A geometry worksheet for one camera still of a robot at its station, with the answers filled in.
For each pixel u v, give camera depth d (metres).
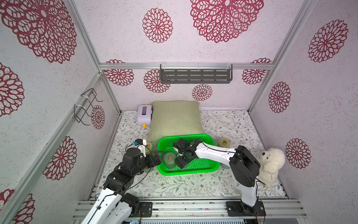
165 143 0.90
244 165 0.49
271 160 0.72
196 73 0.97
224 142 0.90
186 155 0.68
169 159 0.83
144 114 1.06
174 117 1.00
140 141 0.65
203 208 0.76
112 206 0.47
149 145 0.90
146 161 0.62
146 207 0.75
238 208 0.73
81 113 0.76
